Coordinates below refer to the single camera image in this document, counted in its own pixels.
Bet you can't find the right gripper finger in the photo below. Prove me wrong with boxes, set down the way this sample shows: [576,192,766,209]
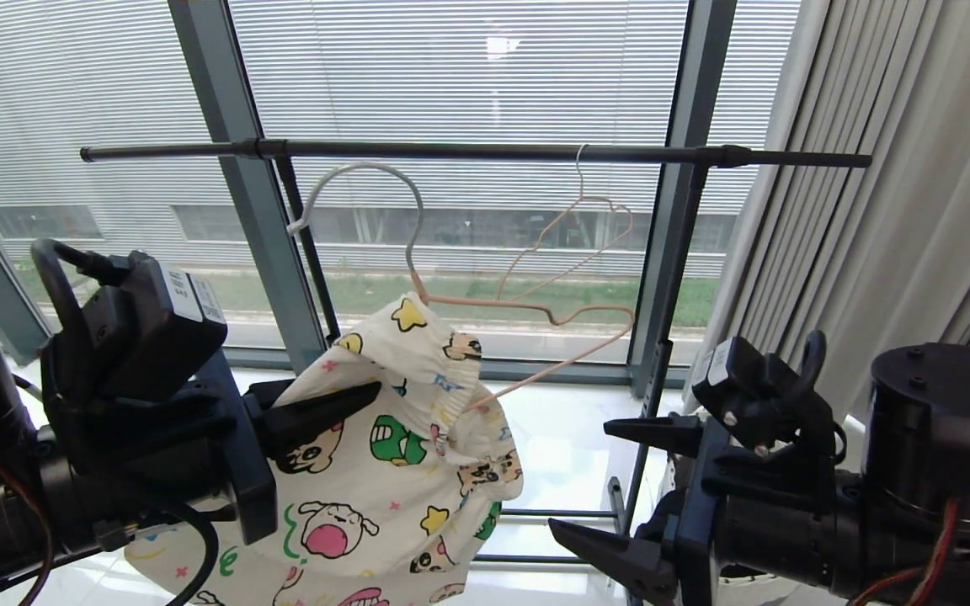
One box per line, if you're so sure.
[603,412,706,460]
[547,518,681,606]

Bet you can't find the cream printed garment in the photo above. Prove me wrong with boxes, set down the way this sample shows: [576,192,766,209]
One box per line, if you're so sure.
[123,293,524,606]

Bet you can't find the black clothes rack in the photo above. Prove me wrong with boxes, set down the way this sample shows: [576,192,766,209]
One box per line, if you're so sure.
[79,139,873,606]

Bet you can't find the window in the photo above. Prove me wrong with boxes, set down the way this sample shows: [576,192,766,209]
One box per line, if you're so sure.
[0,0,802,396]

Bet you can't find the black cable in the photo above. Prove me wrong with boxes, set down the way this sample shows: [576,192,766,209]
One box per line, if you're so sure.
[136,501,221,606]
[797,330,850,472]
[30,238,128,354]

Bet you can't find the beige curtain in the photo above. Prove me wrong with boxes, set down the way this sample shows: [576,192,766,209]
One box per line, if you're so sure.
[685,0,970,422]

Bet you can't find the pink clothes hanger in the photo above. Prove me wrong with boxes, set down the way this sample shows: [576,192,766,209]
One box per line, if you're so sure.
[496,143,634,306]
[286,160,637,415]

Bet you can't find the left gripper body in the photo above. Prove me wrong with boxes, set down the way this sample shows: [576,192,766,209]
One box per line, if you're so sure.
[37,349,280,546]

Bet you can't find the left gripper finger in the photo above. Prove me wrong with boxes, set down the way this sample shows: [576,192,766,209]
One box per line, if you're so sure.
[245,380,383,460]

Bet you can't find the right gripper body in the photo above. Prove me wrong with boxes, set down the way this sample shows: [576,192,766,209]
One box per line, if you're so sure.
[674,417,866,606]

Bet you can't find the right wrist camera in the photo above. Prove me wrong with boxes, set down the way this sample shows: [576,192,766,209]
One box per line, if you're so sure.
[691,337,841,506]

